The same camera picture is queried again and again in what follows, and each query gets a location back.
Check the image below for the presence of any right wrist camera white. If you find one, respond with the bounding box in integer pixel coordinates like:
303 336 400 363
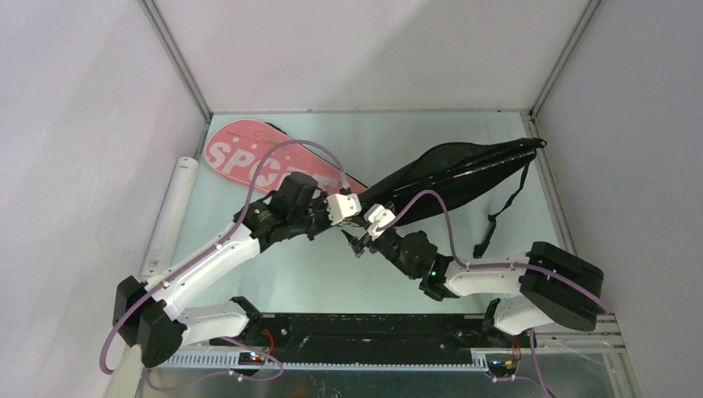
364 204 395 240

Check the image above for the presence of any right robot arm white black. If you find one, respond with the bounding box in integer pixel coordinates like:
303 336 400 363
344 231 605 347

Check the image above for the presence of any white shuttlecock tube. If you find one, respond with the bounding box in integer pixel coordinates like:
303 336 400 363
139 157 199 279

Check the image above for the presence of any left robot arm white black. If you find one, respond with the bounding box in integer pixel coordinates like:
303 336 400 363
110 172 331 369

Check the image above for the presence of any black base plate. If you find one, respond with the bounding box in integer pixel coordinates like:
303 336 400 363
235 313 530 365

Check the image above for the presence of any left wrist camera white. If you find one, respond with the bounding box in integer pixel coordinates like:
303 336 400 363
326 193 362 226

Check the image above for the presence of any black racket bag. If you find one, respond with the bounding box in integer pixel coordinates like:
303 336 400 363
351 137 547 260

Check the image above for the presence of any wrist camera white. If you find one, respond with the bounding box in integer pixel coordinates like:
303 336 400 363
364 204 395 240
326 193 362 226

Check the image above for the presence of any right controller board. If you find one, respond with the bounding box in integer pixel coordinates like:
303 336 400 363
487 359 520 378

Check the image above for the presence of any left controller board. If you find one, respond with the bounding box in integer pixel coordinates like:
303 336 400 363
237 352 267 366

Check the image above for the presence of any pink SPORT racket bag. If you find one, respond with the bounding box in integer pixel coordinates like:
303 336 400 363
205 119 342 193

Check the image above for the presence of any controller board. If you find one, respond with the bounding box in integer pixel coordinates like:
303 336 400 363
487 359 520 378
237 352 267 366

